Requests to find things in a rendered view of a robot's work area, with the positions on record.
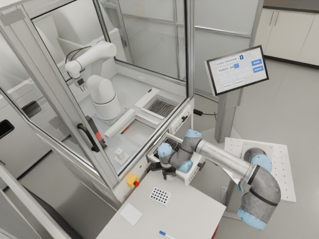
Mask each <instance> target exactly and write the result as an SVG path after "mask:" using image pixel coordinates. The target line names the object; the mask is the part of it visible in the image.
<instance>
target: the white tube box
mask: <svg viewBox="0 0 319 239"><path fill-rule="evenodd" d="M167 193H168V192H166V191H164V190H162V189H159V188H157V187H154V189H153V191H152V193H151V195H150V197H149V199H150V200H151V201H154V202H156V203H158V204H160V205H162V206H165V207H167V205H168V202H169V200H170V198H171V193H169V195H167Z"/></svg>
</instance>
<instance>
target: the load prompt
mask: <svg viewBox="0 0 319 239"><path fill-rule="evenodd" d="M245 59H248V55H247V53H244V54H240V55H236V56H233V57H230V58H226V59H223V60H219V61H216V62H215V64H216V68H218V67H221V66H224V65H227V64H232V63H235V62H238V61H242V60H245Z"/></svg>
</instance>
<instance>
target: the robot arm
mask: <svg viewBox="0 0 319 239"><path fill-rule="evenodd" d="M201 136H202V135H201V133H199V132H197V131H195V130H192V129H189V130H188V131H187V133H186V135H185V137H184V139H183V141H182V144H181V146H180V148H179V150H178V152H176V151H174V150H172V147H171V145H170V144H168V143H163V144H161V145H159V147H158V155H159V160H160V162H156V163H152V164H151V165H150V170H151V171H153V172H154V171H158V170H162V174H163V179H164V180H165V181H168V180H174V178H172V177H170V175H172V176H176V169H178V170H179V171H181V172H183V173H185V174H186V173H188V172H189V171H190V170H191V168H192V166H193V161H191V160H190V159H191V157H192V155H193V153H194V152H196V153H198V154H200V155H201V156H203V157H205V158H207V159H209V160H210V161H212V162H214V163H216V164H218V165H219V166H221V167H223V168H225V169H226V170H228V171H230V172H232V173H234V174H235V175H237V176H239V177H241V179H240V181H239V182H238V185H237V189H238V190H239V191H240V192H241V193H242V194H243V196H242V199H241V207H240V208H239V209H238V213H237V215H238V217H239V218H240V219H241V220H242V221H243V222H245V223H246V224H248V225H249V226H251V227H253V228H254V229H257V230H264V228H265V227H266V226H267V223H268V221H269V220H270V218H271V216H272V214H273V213H274V211H275V209H276V207H277V205H278V203H279V202H280V200H281V190H280V187H279V185H278V183H277V181H276V179H275V178H274V177H273V176H272V174H271V173H270V172H271V171H272V162H271V160H270V159H269V158H268V156H267V154H266V153H265V152H264V151H263V150H262V149H260V148H257V147H253V148H250V149H248V150H247V151H246V152H245V154H244V160H242V159H240V158H239V157H237V156H235V155H233V154H231V153H229V152H227V151H225V150H223V149H221V148H219V147H217V146H215V145H213V144H211V143H209V142H207V141H206V140H204V139H202V138H201Z"/></svg>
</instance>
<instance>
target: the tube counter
mask: <svg viewBox="0 0 319 239"><path fill-rule="evenodd" d="M247 65H250V64H249V60H246V61H242V62H239V63H236V64H232V65H229V67H230V70H233V69H237V68H240V67H244V66H247Z"/></svg>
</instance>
